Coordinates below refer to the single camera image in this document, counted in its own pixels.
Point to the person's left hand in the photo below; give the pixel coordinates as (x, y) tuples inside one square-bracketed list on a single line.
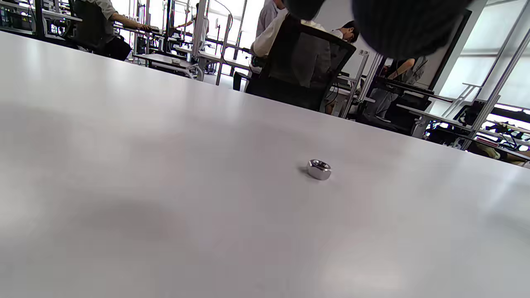
[(405, 29)]

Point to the silver hex nut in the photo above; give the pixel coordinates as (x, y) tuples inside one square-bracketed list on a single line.
[(319, 169)]

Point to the aluminium profile desk leg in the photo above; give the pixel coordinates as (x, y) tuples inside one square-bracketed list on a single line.
[(359, 82)]

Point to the black mesh office chair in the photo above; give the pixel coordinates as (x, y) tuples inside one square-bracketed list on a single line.
[(302, 70)]

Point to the aluminium frame structure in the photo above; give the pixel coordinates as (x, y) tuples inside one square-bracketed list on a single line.
[(495, 89)]

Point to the silver aluminium post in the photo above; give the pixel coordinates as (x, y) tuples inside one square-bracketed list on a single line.
[(199, 33)]

